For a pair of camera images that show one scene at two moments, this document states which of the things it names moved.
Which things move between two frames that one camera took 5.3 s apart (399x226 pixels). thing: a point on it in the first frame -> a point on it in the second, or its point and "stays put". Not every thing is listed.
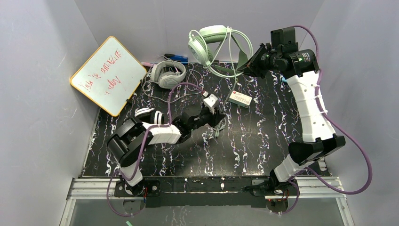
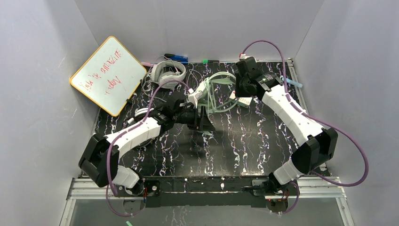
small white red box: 242,100 stays put
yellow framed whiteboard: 109,76 stays put
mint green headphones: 222,50 -> 209,104
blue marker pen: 172,57 stays put
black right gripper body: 260,59 -> 238,84
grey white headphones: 168,74 stays put
